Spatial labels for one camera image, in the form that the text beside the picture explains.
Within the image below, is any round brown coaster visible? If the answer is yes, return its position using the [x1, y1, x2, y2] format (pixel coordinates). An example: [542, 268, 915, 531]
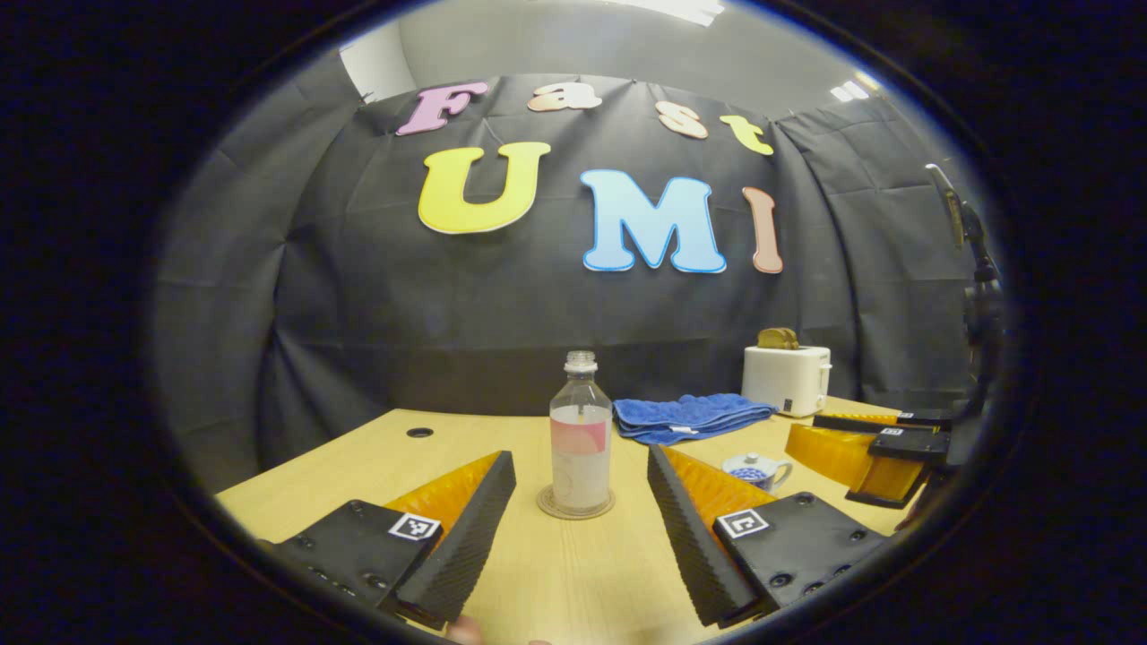
[537, 484, 617, 521]

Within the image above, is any clear plastic water bottle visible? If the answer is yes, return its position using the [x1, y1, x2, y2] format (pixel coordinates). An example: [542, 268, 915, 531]
[548, 350, 615, 516]

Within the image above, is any ceiling light panel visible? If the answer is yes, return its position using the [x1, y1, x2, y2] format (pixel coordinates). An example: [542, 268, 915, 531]
[829, 72, 884, 102]
[618, 0, 727, 26]

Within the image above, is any black backdrop cloth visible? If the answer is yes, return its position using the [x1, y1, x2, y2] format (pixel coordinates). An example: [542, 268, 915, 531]
[152, 73, 996, 494]

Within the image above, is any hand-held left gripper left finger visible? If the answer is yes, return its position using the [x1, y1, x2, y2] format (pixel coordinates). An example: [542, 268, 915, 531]
[258, 450, 518, 631]

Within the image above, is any white blue-patterned teacup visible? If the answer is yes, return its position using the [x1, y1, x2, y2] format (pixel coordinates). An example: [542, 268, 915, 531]
[722, 459, 794, 492]

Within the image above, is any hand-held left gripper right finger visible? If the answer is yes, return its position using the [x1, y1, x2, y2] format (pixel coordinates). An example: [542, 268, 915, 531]
[647, 444, 890, 628]

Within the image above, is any folded blue towel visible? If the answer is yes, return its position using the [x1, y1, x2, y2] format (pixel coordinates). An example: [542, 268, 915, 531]
[613, 393, 779, 446]

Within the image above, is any white toaster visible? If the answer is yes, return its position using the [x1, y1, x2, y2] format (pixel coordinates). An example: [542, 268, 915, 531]
[742, 345, 832, 418]

